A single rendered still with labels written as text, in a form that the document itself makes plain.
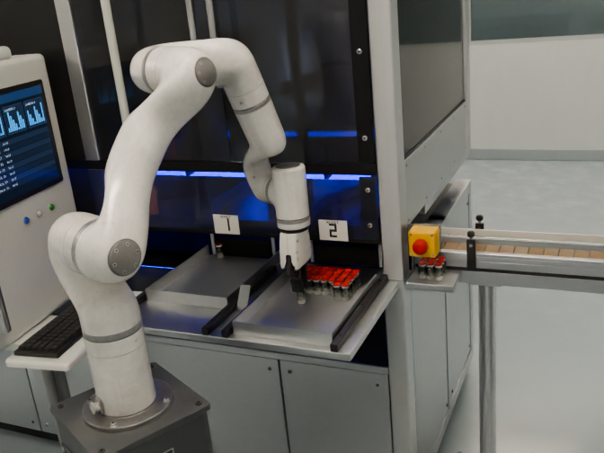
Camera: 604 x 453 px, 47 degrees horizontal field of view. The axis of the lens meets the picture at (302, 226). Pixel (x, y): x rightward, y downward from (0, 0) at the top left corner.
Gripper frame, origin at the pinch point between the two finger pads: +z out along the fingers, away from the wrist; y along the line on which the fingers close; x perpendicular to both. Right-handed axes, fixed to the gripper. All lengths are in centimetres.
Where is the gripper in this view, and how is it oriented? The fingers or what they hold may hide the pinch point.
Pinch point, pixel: (299, 282)
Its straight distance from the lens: 181.5
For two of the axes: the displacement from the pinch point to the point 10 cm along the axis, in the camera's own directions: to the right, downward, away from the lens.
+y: -4.0, 3.4, -8.5
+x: 9.1, 0.5, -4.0
